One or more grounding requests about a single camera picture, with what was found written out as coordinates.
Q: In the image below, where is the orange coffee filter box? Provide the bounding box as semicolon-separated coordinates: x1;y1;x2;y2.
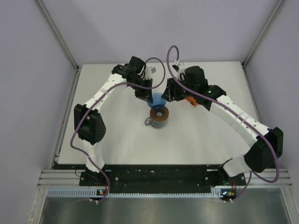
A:
185;97;198;107

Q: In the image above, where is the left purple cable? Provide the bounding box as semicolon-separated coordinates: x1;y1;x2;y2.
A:
70;57;167;203

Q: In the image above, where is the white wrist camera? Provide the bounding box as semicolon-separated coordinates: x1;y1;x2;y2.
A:
172;60;186;80
143;67;156;80

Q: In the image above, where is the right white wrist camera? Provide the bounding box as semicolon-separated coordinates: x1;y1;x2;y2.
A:
172;60;186;80

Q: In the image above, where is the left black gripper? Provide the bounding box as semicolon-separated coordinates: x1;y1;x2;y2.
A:
129;77;153;104

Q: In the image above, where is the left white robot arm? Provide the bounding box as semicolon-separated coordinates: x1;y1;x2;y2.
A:
70;56;154;185

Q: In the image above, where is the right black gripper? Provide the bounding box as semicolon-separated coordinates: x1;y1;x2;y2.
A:
162;76;197;102

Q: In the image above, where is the blue glass dripper cone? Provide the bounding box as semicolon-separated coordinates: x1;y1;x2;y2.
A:
147;92;166;110

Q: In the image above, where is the grey slotted cable duct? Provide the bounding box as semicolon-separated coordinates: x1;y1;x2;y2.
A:
47;188;235;199

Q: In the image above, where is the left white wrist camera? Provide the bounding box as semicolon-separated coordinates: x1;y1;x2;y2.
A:
143;67;156;80

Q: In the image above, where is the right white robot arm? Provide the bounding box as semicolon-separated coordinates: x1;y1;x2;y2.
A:
163;65;283;185

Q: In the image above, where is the brown wooden dripper ring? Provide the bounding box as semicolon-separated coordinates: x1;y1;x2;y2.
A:
149;106;170;123

